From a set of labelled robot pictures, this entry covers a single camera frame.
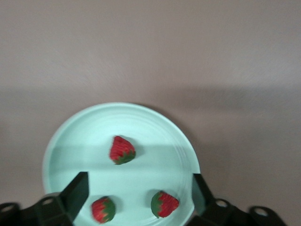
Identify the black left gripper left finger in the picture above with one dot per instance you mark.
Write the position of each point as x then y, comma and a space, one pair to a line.
68, 202

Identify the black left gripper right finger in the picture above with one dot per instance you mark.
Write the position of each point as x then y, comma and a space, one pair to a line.
216, 214

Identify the red plastic strawberry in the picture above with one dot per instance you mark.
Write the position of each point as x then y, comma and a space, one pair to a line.
122, 150
164, 203
103, 209

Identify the pale green round plate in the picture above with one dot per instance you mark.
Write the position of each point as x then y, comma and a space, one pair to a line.
94, 131

